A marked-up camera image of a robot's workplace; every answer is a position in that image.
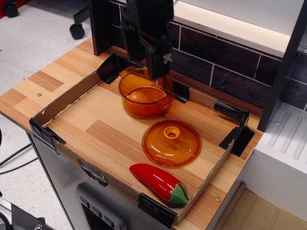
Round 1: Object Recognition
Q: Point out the black equipment bottom left corner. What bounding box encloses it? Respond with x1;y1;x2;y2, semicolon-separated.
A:
0;197;53;230

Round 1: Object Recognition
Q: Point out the black floor cable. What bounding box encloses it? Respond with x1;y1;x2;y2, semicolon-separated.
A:
0;142;39;175

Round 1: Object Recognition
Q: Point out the black office chair base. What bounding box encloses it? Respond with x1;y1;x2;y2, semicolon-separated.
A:
69;6;89;40

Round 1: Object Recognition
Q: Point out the orange transparent pot lid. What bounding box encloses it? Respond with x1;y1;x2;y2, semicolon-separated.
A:
142;120;202;168

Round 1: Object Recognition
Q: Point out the orange transparent plastic pot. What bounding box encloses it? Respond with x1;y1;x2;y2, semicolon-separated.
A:
118;67;175;119

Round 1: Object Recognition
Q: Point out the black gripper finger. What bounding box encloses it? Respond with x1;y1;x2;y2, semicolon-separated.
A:
145;46;172;80
127;37;145;60

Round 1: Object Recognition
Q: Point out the red toy chili pepper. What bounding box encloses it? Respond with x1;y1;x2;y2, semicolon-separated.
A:
129;163;189;205

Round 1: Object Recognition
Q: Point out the orange toy carrot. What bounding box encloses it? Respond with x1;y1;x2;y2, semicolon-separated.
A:
127;91;162;115

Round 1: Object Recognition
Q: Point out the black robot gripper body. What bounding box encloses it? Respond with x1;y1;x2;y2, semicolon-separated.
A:
120;0;174;50

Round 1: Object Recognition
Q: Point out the grey toy oven panel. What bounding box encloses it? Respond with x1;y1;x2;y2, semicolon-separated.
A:
75;185;128;230

